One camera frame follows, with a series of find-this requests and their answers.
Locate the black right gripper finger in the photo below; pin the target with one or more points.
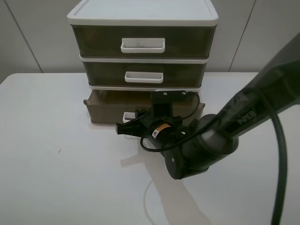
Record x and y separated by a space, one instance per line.
138 115

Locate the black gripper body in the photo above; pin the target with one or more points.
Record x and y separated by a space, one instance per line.
165 132

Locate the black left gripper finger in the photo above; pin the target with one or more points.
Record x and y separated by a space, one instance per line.
130 128

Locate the dark translucent drawer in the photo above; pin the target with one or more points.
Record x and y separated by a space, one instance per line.
144 41
148 75
117 106

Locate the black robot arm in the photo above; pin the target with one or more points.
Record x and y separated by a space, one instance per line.
192 150

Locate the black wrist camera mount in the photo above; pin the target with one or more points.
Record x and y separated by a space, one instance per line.
162 102

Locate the white plastic drawer cabinet frame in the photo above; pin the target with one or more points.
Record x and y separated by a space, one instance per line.
152 13

